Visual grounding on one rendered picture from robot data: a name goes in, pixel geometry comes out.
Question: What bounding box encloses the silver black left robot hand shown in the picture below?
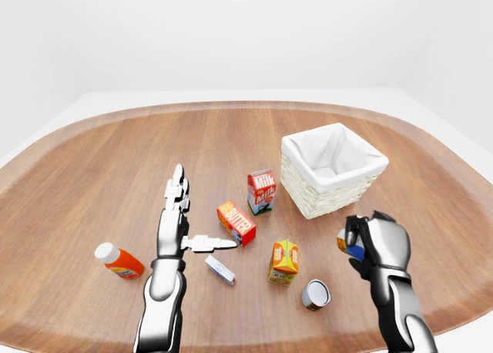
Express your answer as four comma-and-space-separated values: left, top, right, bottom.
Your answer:
156, 163, 238, 260

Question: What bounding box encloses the red orange butter box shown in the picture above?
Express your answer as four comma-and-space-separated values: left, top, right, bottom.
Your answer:
216, 199, 257, 247

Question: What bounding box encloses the orange bottle with white cap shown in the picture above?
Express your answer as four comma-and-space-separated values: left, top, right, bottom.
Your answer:
94, 242, 145, 280

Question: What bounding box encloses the red white milk carton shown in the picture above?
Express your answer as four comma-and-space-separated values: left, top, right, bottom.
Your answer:
246, 168, 278, 217

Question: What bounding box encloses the orange yellow juice carton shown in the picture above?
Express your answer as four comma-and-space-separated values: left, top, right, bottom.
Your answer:
268, 239, 300, 287

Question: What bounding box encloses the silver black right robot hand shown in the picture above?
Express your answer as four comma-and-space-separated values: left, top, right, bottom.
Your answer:
344, 210, 411, 281

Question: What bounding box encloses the small white blue box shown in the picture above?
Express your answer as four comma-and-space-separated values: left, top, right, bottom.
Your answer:
204, 254, 237, 286

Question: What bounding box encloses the blue orange soup tin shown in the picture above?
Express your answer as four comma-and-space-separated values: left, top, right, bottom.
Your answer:
337, 228, 366, 262

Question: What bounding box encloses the white woven basket with liner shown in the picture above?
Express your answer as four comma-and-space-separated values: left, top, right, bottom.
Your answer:
280, 122, 390, 220

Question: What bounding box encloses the red green white-topped tin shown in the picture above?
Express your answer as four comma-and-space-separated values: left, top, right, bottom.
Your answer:
300, 278, 332, 312

